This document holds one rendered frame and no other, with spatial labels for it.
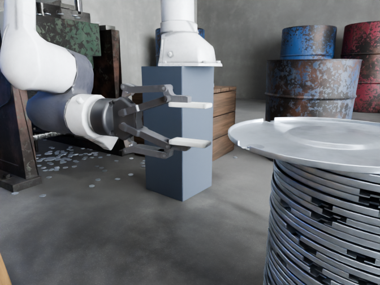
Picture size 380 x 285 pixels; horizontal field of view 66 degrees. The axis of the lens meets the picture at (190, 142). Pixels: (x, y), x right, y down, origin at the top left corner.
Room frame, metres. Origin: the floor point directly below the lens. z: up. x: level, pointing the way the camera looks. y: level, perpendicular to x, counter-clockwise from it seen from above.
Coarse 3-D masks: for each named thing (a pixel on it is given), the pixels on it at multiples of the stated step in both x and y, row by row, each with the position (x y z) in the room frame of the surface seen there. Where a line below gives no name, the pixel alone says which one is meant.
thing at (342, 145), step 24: (288, 120) 0.54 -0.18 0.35; (312, 120) 0.54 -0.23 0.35; (336, 120) 0.53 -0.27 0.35; (360, 120) 0.51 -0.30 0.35; (240, 144) 0.36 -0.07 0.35; (264, 144) 0.36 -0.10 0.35; (288, 144) 0.36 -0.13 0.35; (312, 144) 0.36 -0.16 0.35; (336, 144) 0.35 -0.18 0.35; (360, 144) 0.34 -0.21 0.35; (336, 168) 0.27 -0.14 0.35; (360, 168) 0.26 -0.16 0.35
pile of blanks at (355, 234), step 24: (288, 168) 0.34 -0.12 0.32; (312, 168) 0.30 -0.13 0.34; (288, 192) 0.34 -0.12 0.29; (312, 192) 0.30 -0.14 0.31; (336, 192) 0.28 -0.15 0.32; (360, 192) 0.27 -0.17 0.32; (288, 216) 0.33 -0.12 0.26; (312, 216) 0.30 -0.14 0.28; (336, 216) 0.29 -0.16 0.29; (360, 216) 0.26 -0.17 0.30; (288, 240) 0.33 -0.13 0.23; (312, 240) 0.31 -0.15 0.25; (336, 240) 0.27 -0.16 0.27; (360, 240) 0.26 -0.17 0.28; (288, 264) 0.32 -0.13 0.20; (312, 264) 0.31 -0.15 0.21; (336, 264) 0.27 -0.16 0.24; (360, 264) 0.26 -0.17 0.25
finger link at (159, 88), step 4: (124, 84) 0.55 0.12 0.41; (132, 84) 0.56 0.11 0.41; (124, 88) 0.55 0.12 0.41; (128, 88) 0.54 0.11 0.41; (132, 88) 0.54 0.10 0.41; (136, 88) 0.53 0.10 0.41; (140, 88) 0.53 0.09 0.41; (144, 88) 0.53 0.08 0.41; (148, 88) 0.52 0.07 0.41; (152, 88) 0.52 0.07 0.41; (156, 88) 0.52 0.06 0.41; (160, 88) 0.51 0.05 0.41; (164, 88) 0.51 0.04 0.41; (172, 88) 0.53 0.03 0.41; (132, 92) 0.54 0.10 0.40; (136, 92) 0.53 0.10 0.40; (140, 92) 0.53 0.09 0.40; (144, 92) 0.53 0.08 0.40; (148, 92) 0.52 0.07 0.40
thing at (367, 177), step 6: (342, 174) 0.28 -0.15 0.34; (348, 174) 0.27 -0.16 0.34; (354, 174) 0.27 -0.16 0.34; (360, 174) 0.27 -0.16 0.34; (366, 174) 0.26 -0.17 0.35; (372, 174) 0.28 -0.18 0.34; (378, 174) 0.28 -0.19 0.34; (366, 180) 0.26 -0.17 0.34; (372, 180) 0.26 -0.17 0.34; (378, 180) 0.26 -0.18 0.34
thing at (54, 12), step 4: (60, 0) 1.38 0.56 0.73; (40, 4) 1.30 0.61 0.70; (44, 4) 1.31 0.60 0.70; (48, 4) 1.33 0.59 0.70; (52, 4) 1.34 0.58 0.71; (56, 4) 1.36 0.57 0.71; (60, 4) 1.38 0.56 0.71; (40, 8) 1.30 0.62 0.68; (44, 8) 1.31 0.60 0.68; (48, 8) 1.33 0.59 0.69; (52, 8) 1.34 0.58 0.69; (56, 8) 1.36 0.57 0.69; (60, 8) 1.37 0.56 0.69; (40, 12) 1.30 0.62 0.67; (44, 12) 1.31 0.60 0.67; (48, 12) 1.32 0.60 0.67; (52, 12) 1.34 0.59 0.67; (56, 12) 1.35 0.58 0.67; (60, 12) 1.36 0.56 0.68; (52, 16) 1.34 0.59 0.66; (56, 16) 1.35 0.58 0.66; (60, 16) 1.37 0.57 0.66
